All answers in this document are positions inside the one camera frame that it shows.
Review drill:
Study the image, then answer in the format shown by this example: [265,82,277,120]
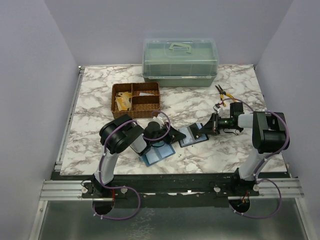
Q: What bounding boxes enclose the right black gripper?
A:
[199,112,236,135]

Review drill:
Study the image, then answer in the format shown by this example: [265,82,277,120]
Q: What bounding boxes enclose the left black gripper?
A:
[150,122,186,146]

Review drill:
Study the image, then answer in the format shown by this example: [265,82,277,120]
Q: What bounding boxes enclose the black leather card holder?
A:
[178,123,209,148]

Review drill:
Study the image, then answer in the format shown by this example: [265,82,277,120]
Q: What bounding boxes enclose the brown wicker divided tray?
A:
[111,82,161,119]

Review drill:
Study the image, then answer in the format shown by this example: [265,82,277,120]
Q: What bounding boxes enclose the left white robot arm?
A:
[91,110,186,198]

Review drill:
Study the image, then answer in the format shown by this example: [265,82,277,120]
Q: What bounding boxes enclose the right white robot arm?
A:
[197,102,290,196]

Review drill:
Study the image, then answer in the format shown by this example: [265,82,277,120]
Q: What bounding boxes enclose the blue plastic card sleeve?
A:
[139,142,176,167]

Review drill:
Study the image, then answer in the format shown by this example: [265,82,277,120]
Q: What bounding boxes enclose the white card in tray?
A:
[139,92,155,96]

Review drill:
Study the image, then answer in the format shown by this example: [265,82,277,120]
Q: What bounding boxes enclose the gold cards in tray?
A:
[115,91,132,111]

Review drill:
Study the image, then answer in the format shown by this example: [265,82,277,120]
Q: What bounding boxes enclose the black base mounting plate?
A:
[82,173,259,208]

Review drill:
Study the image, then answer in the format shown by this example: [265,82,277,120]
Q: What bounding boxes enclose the green clear-lid storage box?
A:
[142,38,219,87]

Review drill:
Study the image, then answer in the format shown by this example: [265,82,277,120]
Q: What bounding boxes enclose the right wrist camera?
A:
[213,103,224,115]

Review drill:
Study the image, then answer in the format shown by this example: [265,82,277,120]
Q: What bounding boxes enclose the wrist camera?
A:
[152,113,167,128]
[213,103,224,115]

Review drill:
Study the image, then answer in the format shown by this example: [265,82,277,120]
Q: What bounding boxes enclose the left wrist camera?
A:
[152,113,167,128]

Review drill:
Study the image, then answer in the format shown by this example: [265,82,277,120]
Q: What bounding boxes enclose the yellow handled pliers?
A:
[215,84,237,107]

